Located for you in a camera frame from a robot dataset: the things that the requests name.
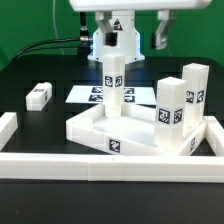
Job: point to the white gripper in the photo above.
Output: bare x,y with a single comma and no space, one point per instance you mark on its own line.
166,17

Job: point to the white desk top tray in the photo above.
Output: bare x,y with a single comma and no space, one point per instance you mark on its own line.
131,134

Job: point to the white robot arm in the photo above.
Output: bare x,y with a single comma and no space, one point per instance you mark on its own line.
116,31

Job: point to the fiducial marker sheet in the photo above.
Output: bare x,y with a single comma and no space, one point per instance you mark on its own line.
94,95

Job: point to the white U-shaped fence wall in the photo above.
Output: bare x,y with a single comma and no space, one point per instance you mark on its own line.
103,168

